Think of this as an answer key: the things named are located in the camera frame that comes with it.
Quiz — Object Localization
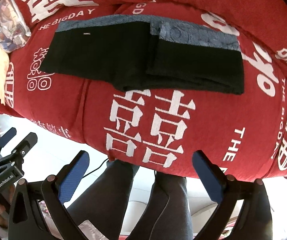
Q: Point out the black pants with grey waistband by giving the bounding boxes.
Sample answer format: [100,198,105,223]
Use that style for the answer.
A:
[41,15,244,95]

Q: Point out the person's left hand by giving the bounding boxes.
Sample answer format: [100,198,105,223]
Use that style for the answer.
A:
[0,185,16,229]

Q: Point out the person's left jeans leg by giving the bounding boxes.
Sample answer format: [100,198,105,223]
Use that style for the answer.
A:
[68,160,139,239]

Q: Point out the person's jeans leg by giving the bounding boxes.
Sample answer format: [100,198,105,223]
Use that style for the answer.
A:
[127,172,193,240]
[68,160,139,239]

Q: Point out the red bedspread with white characters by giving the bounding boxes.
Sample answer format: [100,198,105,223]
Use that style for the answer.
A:
[0,3,287,181]

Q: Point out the person's right jeans leg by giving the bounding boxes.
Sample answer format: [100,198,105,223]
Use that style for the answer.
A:
[127,172,193,240]

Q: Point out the blue white printed pillow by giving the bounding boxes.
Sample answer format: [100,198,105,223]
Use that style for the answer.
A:
[0,0,31,53]

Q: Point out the black cable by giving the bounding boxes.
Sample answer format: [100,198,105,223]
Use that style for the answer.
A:
[82,157,110,179]

